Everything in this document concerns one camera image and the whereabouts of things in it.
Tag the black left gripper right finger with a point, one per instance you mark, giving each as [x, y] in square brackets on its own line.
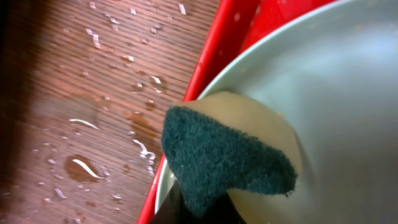
[223, 212]

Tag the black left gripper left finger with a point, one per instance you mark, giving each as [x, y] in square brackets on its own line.
[173, 209]

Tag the green and yellow sponge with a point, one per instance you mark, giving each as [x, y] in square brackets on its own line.
[225, 142]

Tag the red plastic tray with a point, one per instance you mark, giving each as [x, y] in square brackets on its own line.
[238, 24]

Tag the white plate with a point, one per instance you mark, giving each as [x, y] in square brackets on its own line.
[332, 75]

